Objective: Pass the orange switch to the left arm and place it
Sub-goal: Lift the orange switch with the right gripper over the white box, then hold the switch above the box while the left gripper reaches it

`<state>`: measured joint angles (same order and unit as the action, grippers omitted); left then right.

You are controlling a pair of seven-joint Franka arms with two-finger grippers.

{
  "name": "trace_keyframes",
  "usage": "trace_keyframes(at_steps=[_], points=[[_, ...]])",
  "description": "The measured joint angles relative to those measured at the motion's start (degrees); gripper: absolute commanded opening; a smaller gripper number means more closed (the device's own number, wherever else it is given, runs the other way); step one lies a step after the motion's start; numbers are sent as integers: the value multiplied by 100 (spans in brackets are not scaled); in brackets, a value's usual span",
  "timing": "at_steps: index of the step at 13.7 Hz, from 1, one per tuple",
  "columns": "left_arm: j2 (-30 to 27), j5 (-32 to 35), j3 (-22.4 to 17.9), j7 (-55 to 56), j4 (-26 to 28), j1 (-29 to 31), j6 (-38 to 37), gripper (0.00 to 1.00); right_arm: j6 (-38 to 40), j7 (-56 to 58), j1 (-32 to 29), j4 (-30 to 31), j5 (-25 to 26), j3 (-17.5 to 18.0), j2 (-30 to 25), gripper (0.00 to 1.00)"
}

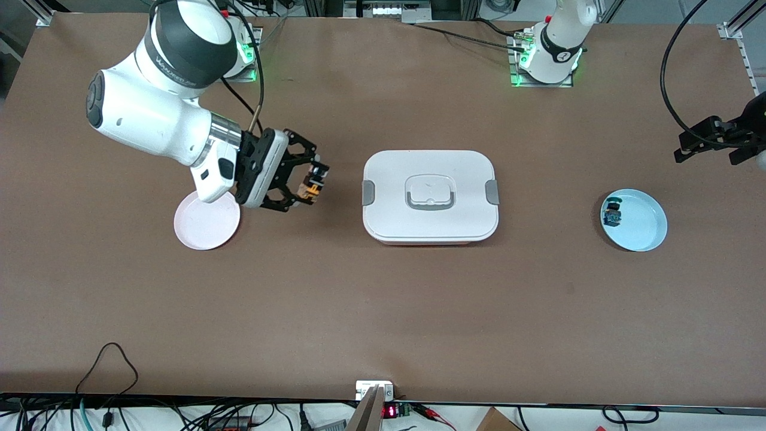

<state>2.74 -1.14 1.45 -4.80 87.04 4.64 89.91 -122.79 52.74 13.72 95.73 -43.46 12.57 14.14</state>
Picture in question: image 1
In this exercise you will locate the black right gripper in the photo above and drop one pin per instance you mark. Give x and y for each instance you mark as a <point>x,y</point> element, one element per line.
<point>250,157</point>

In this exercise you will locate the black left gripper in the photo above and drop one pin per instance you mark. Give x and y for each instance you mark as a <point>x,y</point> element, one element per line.
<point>755,117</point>

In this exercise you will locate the orange push-button switch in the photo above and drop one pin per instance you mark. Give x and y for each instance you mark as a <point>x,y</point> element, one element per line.
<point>311,193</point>

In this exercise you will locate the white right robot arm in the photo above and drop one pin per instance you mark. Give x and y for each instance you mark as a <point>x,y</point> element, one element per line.
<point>143,114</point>

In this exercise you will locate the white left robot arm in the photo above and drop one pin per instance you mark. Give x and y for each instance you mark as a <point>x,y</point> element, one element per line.
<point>556,57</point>

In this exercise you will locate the white lidded lunch box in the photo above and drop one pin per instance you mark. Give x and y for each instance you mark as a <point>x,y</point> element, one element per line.
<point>431,221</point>

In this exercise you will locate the brown cardboard box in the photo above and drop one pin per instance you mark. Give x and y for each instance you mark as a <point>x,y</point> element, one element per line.
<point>497,422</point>

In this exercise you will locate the pink round plate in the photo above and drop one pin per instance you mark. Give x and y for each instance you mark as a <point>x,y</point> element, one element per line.
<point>206,230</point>

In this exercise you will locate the light blue round plate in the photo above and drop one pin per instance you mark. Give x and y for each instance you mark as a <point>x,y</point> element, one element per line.
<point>643,224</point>

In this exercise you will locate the green black small component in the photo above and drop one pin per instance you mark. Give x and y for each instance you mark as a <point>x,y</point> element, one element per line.
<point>612,212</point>

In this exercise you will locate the small white device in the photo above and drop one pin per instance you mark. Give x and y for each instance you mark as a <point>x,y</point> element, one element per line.
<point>366,388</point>

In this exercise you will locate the grey wooden bar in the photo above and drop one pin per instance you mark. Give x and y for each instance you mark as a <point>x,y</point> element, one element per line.
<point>368,413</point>

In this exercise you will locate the red LED display board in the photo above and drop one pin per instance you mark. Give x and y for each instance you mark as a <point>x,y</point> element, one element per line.
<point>392,410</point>

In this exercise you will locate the red clip lead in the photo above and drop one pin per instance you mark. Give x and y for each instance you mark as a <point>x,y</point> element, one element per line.
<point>437,417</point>

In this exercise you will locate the aluminium profile bar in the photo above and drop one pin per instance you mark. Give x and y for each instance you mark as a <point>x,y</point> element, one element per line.
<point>42,15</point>

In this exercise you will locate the aluminium corner bracket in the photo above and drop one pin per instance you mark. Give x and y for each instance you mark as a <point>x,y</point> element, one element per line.
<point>733,30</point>

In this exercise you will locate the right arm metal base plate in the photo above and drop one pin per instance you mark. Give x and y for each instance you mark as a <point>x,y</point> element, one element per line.
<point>257,60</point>

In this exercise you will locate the metal frame with lights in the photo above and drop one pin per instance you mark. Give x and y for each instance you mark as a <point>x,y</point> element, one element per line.
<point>389,9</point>

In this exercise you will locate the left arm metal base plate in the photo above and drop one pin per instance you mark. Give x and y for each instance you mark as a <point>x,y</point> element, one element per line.
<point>514,82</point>

